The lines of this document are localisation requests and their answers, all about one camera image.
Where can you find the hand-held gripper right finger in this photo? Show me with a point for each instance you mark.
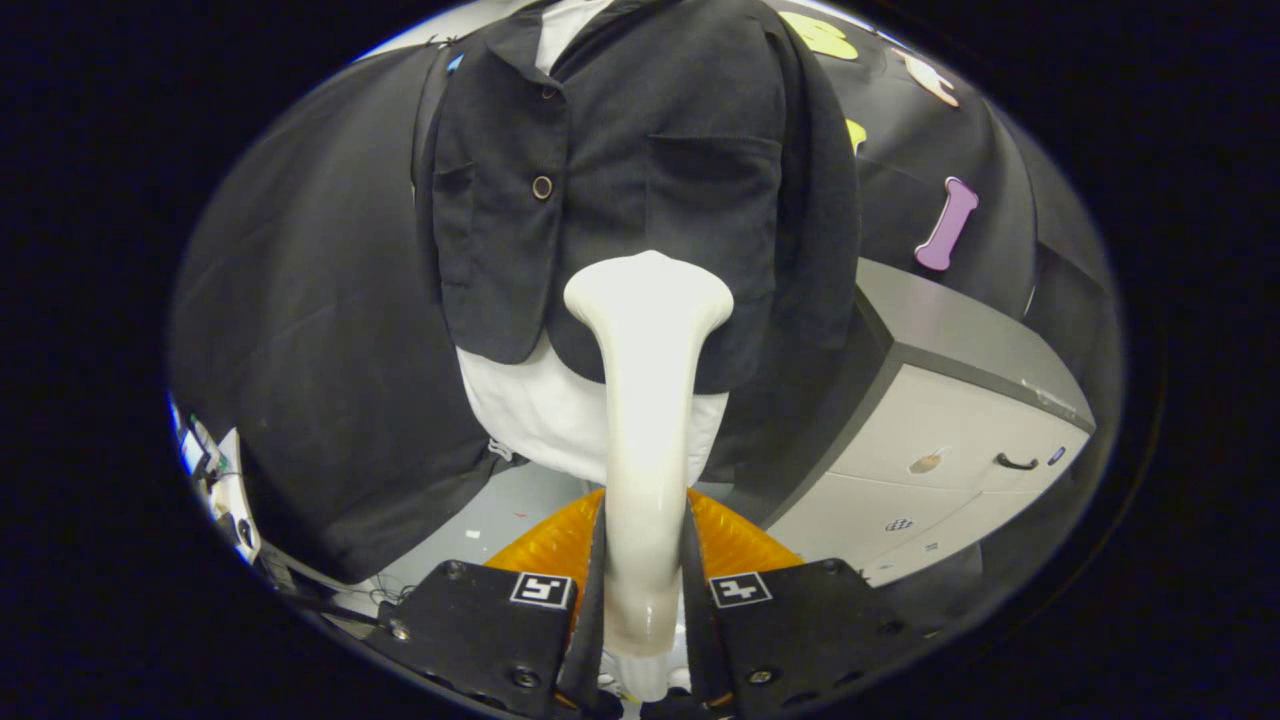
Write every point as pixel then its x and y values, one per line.
pixel 700 640

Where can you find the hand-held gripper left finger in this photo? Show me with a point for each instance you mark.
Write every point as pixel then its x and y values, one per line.
pixel 593 640

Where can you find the white shirt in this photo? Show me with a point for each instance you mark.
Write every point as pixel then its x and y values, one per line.
pixel 540 410

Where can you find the black suit jacket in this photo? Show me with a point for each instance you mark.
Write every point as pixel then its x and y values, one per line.
pixel 690 150

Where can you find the grey cabinet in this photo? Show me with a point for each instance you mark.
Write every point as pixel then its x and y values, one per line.
pixel 960 420

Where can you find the black backdrop cloth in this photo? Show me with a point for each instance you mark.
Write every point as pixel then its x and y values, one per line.
pixel 320 300

